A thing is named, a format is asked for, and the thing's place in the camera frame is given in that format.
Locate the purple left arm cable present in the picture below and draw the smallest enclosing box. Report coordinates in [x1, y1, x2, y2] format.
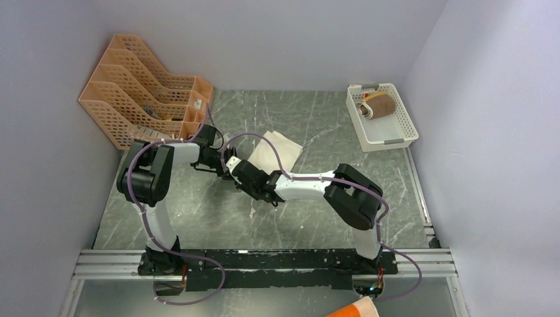
[124, 104, 226, 306]

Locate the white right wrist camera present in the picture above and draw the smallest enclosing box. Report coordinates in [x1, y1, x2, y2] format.
[226, 156, 242, 174]

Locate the aluminium frame rail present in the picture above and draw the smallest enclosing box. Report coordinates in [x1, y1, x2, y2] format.
[73, 248, 458, 280]

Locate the white plastic basket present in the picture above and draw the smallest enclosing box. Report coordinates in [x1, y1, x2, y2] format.
[346, 83, 419, 152]

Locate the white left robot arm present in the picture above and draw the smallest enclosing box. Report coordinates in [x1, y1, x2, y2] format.
[116, 125, 228, 276]

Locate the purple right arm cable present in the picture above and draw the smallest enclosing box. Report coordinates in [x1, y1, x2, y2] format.
[220, 132, 423, 302]

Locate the yellow brown bear towel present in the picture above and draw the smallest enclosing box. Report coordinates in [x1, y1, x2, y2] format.
[357, 91, 396, 120]

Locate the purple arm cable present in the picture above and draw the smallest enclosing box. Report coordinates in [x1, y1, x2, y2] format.
[220, 132, 423, 302]
[124, 104, 226, 306]

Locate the orange white striped object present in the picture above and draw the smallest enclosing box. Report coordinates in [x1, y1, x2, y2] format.
[327, 297, 380, 317]

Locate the orange plastic file rack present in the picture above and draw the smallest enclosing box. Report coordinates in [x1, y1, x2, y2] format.
[78, 34, 213, 150]

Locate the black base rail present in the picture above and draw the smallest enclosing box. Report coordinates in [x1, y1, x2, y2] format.
[135, 248, 398, 291]

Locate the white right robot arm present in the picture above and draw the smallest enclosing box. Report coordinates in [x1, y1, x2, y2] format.
[225, 157, 388, 273]

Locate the white towel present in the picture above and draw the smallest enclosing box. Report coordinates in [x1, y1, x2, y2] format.
[246, 130, 304, 172]

